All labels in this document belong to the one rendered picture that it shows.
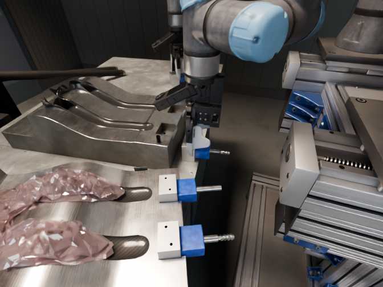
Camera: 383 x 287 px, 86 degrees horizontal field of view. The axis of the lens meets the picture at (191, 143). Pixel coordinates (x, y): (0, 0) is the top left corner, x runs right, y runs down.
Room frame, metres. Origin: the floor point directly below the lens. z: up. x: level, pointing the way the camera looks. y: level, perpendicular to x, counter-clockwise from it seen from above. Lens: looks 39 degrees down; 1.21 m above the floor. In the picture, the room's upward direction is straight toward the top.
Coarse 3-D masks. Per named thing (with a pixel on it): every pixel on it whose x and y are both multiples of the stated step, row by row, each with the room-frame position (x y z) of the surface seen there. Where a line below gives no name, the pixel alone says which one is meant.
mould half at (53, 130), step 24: (72, 96) 0.56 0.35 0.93; (120, 96) 0.64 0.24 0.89; (144, 96) 0.65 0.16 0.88; (24, 120) 0.54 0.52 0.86; (48, 120) 0.44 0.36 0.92; (72, 120) 0.46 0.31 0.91; (120, 120) 0.50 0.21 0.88; (144, 120) 0.50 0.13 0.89; (168, 120) 0.49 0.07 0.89; (24, 144) 0.47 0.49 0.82; (48, 144) 0.45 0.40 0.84; (72, 144) 0.43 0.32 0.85; (96, 144) 0.42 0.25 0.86; (120, 144) 0.40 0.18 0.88; (144, 144) 0.39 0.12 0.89; (168, 144) 0.39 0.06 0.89; (168, 168) 0.38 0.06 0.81
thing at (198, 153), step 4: (184, 140) 0.45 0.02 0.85; (184, 144) 0.43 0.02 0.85; (184, 148) 0.42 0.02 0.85; (200, 148) 0.43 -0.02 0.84; (204, 148) 0.43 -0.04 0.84; (208, 148) 0.43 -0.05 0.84; (184, 152) 0.42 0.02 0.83; (196, 152) 0.42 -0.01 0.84; (200, 152) 0.42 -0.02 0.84; (204, 152) 0.42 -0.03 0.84; (208, 152) 0.41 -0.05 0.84; (212, 152) 0.43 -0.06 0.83; (216, 152) 0.43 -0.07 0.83; (220, 152) 0.43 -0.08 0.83; (224, 152) 0.43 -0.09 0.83; (228, 152) 0.42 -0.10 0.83; (184, 156) 0.42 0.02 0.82; (188, 156) 0.42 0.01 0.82; (196, 156) 0.42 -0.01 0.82; (200, 156) 0.42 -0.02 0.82; (204, 156) 0.42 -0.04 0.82; (208, 156) 0.41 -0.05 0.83; (184, 160) 0.42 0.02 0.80; (188, 160) 0.42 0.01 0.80; (192, 160) 0.42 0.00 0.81
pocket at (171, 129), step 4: (164, 124) 0.48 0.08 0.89; (168, 124) 0.48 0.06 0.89; (172, 124) 0.48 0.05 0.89; (160, 128) 0.47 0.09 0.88; (164, 128) 0.48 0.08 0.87; (168, 128) 0.48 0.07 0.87; (172, 128) 0.48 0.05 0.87; (176, 128) 0.47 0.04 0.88; (156, 132) 0.44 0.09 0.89; (160, 132) 0.47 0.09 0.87; (164, 132) 0.47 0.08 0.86; (168, 132) 0.47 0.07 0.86; (172, 132) 0.47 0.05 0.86
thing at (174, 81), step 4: (172, 72) 0.96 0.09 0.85; (172, 76) 0.92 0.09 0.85; (176, 76) 0.93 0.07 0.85; (184, 76) 0.94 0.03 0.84; (172, 80) 0.92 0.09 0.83; (176, 80) 0.93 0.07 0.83; (180, 80) 0.94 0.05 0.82; (184, 80) 0.94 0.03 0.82; (172, 84) 0.92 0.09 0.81; (176, 84) 0.93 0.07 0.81
